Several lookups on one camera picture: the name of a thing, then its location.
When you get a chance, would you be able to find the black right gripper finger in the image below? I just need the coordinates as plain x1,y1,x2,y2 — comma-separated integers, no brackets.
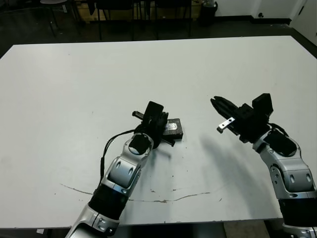
210,98,235,120
213,96,240,111

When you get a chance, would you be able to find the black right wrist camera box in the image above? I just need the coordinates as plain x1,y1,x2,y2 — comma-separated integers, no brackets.
252,93,274,118

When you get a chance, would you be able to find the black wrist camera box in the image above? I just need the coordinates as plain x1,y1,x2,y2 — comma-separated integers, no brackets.
252,93,274,118
144,101,164,124

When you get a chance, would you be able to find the black mesh chair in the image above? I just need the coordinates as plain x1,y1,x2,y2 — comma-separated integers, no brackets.
95,0,136,41
155,0,193,40

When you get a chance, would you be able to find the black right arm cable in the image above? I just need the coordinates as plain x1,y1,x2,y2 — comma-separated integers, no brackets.
268,122,290,137

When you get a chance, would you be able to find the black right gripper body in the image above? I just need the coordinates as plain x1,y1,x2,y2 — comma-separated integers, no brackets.
217,103,270,144

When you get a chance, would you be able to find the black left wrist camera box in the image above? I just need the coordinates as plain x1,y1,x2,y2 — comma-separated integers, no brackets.
144,101,164,124

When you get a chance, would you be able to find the black box lid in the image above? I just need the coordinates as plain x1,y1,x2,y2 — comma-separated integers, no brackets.
162,118,184,139

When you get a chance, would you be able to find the black trash bin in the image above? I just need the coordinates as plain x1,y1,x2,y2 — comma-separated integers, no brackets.
199,1,218,27

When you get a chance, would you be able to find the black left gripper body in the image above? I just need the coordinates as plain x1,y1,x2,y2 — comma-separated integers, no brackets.
132,111,176,150

